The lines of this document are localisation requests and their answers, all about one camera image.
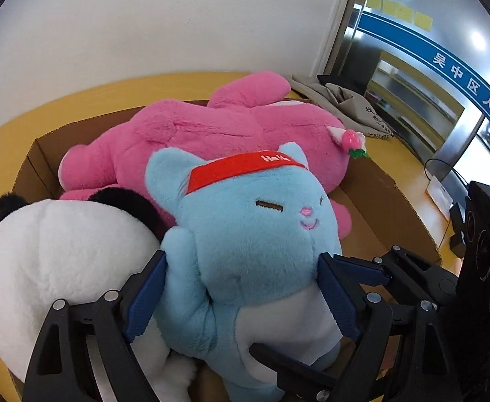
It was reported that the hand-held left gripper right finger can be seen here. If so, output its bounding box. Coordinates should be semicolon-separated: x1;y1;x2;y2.
317;252;465;402

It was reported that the metal framed glass partition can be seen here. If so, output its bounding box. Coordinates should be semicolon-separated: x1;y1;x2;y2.
312;0;490;202

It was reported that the pink rabbit plush toy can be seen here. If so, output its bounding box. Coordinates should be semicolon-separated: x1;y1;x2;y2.
59;71;369;239

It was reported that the white panda plush toy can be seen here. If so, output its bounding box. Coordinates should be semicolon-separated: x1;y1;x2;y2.
0;188;197;402

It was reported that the black cable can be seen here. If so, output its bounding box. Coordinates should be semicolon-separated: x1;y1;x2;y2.
423;157;472;189

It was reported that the blue banner strip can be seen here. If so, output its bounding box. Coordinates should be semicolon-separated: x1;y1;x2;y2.
356;10;490;143

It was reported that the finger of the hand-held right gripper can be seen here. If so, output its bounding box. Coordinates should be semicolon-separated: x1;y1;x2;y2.
248;343;346;402
332;245;459;315

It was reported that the blue cat plush toy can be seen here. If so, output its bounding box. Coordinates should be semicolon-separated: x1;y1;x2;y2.
145;141;360;402

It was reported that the cardboard box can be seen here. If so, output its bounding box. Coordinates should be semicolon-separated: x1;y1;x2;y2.
6;99;443;402

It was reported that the white paper sheet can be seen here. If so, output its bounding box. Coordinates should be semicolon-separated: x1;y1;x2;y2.
426;175;453;212

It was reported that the grey cloth bag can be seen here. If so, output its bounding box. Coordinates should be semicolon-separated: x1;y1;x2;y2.
291;74;394;140

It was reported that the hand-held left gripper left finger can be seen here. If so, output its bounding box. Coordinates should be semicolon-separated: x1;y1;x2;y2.
22;250;168;402

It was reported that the black adapter box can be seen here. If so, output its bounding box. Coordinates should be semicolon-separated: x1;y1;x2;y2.
449;201;467;257

